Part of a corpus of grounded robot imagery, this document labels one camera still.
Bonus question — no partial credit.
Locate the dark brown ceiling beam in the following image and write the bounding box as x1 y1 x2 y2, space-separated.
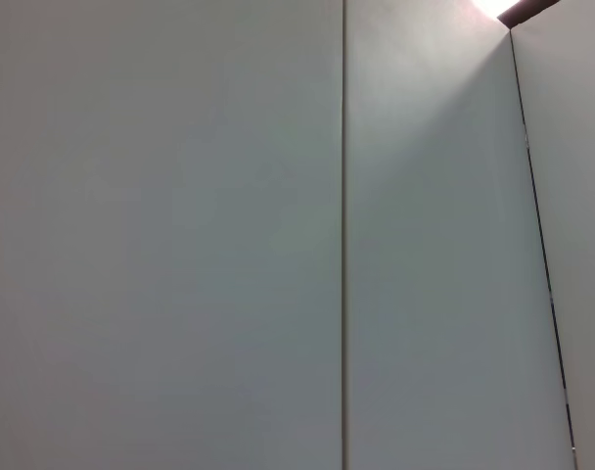
496 0 559 26

